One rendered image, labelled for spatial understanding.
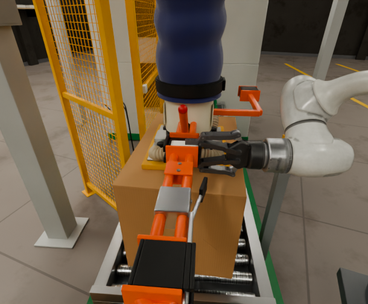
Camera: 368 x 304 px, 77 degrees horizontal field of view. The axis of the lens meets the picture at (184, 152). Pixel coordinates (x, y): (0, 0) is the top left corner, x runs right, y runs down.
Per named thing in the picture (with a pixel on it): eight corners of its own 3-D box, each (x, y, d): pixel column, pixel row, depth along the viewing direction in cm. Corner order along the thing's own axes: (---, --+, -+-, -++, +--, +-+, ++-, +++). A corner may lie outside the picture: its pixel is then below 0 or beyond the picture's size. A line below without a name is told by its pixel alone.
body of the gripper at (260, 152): (269, 148, 55) (229, 146, 55) (262, 177, 59) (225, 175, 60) (262, 133, 61) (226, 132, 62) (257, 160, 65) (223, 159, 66)
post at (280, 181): (252, 258, 168) (282, 134, 117) (262, 259, 168) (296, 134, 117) (254, 267, 162) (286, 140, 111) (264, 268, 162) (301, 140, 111)
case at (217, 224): (161, 175, 142) (157, 113, 121) (227, 180, 137) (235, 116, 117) (127, 265, 90) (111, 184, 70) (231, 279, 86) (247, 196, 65)
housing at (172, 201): (160, 202, 49) (158, 185, 46) (192, 204, 48) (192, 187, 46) (153, 228, 43) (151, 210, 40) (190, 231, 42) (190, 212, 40)
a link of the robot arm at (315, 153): (280, 181, 62) (275, 138, 68) (340, 184, 62) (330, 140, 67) (297, 167, 53) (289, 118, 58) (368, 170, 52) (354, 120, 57)
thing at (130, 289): (140, 254, 38) (137, 233, 35) (186, 258, 37) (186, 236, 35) (125, 312, 30) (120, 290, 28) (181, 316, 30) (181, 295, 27)
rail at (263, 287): (219, 116, 296) (220, 101, 286) (223, 116, 295) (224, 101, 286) (253, 323, 97) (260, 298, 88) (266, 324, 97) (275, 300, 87)
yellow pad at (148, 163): (158, 127, 106) (158, 117, 104) (180, 128, 106) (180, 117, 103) (141, 169, 77) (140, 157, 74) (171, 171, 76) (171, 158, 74)
